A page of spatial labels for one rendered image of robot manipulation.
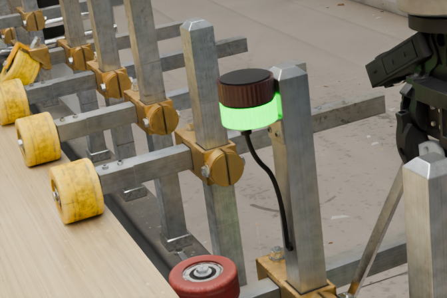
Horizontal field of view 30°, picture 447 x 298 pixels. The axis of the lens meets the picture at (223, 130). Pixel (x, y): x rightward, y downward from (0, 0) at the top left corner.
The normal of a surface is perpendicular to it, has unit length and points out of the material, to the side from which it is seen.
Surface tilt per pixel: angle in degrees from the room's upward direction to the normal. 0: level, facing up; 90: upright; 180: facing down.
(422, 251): 90
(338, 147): 0
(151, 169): 90
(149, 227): 0
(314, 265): 90
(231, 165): 90
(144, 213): 0
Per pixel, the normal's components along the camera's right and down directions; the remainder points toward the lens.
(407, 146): 0.43, 0.41
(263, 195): -0.12, -0.93
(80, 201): 0.40, 0.22
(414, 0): -0.76, 0.33
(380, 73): -0.91, 0.23
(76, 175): 0.18, -0.51
